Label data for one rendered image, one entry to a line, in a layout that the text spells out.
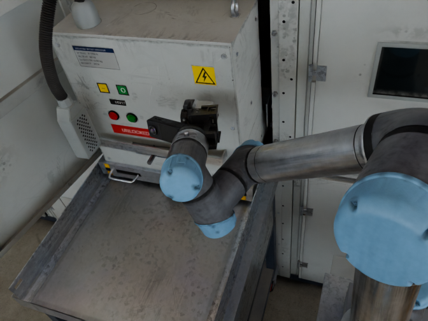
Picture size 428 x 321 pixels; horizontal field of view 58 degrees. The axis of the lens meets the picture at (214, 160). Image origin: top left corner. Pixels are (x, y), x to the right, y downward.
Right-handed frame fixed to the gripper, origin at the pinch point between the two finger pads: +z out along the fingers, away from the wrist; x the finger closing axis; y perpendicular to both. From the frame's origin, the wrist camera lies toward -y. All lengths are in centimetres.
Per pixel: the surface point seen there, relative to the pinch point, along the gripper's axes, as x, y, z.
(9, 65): 11, -52, 11
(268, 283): -100, 16, 32
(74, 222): -38, -44, 2
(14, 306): -118, -114, 32
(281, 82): -2.1, 22.5, 17.8
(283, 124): -17.4, 23.1, 21.7
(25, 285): -42, -51, -20
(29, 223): -38, -59, 1
